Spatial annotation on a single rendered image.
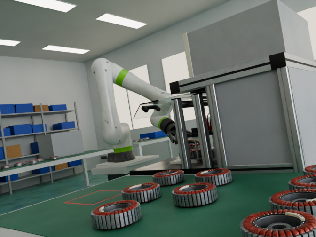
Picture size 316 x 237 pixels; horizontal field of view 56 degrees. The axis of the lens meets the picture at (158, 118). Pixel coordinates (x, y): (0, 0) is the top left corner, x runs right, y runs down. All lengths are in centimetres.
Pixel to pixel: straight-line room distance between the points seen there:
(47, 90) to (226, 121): 790
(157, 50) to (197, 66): 642
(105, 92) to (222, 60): 83
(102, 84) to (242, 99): 98
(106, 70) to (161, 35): 585
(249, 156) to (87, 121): 842
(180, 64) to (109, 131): 554
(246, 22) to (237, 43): 8
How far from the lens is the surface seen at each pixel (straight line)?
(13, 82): 837
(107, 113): 178
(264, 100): 101
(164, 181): 101
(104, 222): 67
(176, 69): 724
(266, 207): 68
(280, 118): 100
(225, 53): 119
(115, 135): 177
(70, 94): 912
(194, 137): 135
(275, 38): 112
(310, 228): 47
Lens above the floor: 95
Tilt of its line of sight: 2 degrees up
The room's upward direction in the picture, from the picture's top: 9 degrees counter-clockwise
